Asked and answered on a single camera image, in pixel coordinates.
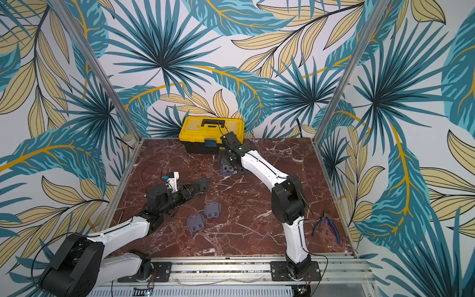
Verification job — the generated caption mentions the yellow black toolbox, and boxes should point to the yellow black toolbox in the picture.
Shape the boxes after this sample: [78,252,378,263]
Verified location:
[179,116,244,155]

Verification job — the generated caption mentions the right aluminium frame post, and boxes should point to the right aluminium frame post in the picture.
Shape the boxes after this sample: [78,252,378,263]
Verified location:
[312,0,387,144]

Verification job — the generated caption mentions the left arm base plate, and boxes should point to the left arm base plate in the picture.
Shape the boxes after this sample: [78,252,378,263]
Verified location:
[118,262,172,283]

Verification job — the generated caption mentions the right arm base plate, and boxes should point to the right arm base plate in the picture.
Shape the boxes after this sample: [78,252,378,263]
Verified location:
[270,261,324,282]

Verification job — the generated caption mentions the blue handled pliers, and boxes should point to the blue handled pliers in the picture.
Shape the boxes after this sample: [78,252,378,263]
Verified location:
[312,212,341,245]

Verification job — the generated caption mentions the lavender stand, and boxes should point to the lavender stand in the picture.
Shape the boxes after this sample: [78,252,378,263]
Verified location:
[204,201,221,219]
[187,214,205,234]
[220,158,238,176]

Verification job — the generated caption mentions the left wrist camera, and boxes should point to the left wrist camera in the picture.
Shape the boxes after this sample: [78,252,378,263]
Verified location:
[162,172,179,193]

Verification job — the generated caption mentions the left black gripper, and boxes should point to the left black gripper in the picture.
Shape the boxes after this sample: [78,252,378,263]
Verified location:
[159,183,200,215]

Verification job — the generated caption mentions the dark grey stand far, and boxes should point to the dark grey stand far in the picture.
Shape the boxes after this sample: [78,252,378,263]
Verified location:
[195,178,209,193]

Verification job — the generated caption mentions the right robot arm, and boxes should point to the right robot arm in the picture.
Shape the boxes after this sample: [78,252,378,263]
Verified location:
[220,132,311,280]

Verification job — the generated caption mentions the aluminium front rail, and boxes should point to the aluminium front rail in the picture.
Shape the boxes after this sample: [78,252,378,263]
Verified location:
[151,253,376,286]

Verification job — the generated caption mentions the white perforated vent panel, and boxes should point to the white perforated vent panel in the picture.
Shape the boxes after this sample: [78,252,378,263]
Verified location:
[89,285,294,297]

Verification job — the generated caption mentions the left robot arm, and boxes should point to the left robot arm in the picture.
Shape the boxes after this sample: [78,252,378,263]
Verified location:
[36,180,209,297]

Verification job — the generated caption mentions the left aluminium frame post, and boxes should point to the left aluminium frame post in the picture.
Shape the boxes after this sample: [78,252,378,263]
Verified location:
[50,0,142,142]

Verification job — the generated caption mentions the aluminium frame post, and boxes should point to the aluminium frame post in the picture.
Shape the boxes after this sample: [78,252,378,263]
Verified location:
[50,0,142,142]
[312,0,387,144]

